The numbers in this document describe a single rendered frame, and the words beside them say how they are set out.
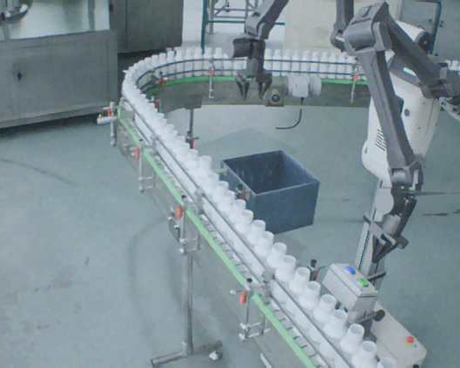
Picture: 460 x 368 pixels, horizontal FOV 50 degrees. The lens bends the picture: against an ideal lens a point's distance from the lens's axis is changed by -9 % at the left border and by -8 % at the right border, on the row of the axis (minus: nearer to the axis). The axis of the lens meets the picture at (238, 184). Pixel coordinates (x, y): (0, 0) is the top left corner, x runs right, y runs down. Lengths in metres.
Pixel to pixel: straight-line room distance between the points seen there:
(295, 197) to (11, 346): 1.60
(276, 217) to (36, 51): 2.96
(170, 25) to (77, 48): 2.50
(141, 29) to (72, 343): 4.79
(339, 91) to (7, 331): 2.40
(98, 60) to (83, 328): 2.62
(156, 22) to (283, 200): 4.96
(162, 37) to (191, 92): 3.83
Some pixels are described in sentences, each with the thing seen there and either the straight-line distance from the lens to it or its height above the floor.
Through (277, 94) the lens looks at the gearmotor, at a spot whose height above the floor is 0.94.
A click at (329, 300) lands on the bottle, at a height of 1.15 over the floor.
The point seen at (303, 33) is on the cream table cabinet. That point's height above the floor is 0.73.
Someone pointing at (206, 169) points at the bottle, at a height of 1.17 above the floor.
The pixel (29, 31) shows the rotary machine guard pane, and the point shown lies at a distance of 4.60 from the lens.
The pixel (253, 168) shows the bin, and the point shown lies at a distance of 2.43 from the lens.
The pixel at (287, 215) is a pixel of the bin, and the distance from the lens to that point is 2.24.
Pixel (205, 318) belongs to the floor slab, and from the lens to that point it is 2.89.
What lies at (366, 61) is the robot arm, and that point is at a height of 1.69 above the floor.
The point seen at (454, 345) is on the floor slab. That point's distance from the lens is 3.06.
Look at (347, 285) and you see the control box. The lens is 1.46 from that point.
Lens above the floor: 2.03
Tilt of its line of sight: 30 degrees down
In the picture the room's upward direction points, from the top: 5 degrees clockwise
